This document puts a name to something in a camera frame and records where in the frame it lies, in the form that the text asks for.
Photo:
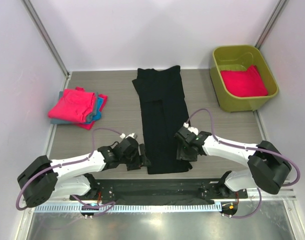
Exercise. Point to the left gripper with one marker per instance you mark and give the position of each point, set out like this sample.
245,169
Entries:
137,163

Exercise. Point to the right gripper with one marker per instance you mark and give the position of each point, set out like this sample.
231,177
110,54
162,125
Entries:
180,154

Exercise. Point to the black t-shirt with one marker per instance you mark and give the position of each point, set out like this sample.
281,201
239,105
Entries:
163,113

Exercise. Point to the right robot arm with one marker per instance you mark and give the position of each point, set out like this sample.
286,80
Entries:
265,167

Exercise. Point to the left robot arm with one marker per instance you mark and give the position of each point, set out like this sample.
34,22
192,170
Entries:
46,179

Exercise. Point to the blue folded t-shirt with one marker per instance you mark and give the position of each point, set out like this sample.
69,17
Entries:
97,115

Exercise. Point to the pink t-shirt in bin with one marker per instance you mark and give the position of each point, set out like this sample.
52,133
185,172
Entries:
244,83

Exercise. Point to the olive green plastic bin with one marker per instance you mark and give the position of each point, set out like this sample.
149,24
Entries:
240,58

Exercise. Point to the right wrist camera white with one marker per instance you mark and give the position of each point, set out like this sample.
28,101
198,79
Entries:
191,128

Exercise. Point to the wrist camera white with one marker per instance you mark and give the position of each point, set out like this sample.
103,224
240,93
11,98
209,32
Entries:
191,128
131,135

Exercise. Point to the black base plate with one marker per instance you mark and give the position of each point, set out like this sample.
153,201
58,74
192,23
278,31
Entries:
159,192

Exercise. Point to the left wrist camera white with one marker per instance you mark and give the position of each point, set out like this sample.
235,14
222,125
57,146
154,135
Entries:
131,135

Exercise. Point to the slotted cable duct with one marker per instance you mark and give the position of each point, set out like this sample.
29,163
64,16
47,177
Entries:
75,207

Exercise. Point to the aluminium frame rail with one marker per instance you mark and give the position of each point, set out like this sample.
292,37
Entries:
283,193

